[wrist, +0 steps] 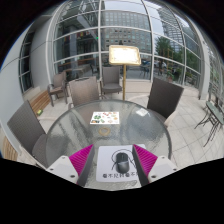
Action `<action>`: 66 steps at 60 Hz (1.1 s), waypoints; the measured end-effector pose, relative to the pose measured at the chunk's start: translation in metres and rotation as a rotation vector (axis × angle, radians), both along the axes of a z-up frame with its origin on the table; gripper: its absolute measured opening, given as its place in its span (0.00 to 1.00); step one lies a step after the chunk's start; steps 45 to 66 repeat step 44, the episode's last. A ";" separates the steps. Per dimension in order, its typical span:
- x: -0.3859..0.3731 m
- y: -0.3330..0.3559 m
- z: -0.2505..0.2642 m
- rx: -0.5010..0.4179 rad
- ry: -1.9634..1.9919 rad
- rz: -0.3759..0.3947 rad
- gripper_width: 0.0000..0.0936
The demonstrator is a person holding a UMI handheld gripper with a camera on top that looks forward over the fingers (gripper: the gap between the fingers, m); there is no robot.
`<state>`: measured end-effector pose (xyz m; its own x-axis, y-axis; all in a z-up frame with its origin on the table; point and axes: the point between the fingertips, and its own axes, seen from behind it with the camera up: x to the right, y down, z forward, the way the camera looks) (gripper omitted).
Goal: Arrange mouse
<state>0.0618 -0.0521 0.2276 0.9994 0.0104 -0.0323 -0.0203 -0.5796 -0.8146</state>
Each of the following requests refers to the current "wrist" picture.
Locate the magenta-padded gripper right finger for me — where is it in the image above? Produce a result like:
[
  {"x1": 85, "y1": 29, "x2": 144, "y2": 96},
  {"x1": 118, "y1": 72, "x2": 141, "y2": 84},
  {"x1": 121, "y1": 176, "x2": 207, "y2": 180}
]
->
[{"x1": 132, "y1": 143, "x2": 179, "y2": 187}]

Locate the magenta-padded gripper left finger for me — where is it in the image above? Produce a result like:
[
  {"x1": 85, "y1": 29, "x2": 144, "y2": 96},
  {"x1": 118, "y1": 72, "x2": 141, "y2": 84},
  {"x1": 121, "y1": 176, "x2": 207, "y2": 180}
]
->
[{"x1": 45, "y1": 143, "x2": 96, "y2": 187}]

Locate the black computer mouse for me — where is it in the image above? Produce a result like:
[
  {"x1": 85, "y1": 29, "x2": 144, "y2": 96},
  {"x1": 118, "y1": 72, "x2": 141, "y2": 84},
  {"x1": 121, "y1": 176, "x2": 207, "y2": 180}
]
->
[{"x1": 113, "y1": 151, "x2": 132, "y2": 175}]

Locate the colourful printed menu card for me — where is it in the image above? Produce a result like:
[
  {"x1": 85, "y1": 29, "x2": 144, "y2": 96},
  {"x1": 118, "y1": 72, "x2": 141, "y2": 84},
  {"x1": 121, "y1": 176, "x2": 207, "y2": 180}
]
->
[{"x1": 89, "y1": 111, "x2": 121, "y2": 126}]

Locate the wooden slat bench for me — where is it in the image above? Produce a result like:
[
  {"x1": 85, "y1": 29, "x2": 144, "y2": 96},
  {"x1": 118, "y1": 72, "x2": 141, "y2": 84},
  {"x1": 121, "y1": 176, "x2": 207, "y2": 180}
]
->
[
  {"x1": 29, "y1": 88, "x2": 53, "y2": 117},
  {"x1": 1, "y1": 135, "x2": 18, "y2": 163}
]

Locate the dark metal patio table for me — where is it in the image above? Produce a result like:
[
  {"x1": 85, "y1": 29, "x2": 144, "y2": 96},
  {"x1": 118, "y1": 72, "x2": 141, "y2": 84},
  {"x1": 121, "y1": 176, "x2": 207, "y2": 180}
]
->
[{"x1": 194, "y1": 99, "x2": 224, "y2": 148}]

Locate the gold framed menu stand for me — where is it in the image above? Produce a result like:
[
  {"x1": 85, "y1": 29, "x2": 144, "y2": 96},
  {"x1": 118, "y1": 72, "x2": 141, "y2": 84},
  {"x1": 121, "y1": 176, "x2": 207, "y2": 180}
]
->
[{"x1": 108, "y1": 44, "x2": 142, "y2": 102}]

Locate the gold ring coaster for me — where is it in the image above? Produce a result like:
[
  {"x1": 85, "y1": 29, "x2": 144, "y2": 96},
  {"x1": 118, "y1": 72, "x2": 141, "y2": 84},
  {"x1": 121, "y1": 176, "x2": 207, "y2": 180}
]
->
[{"x1": 97, "y1": 125, "x2": 112, "y2": 137}]

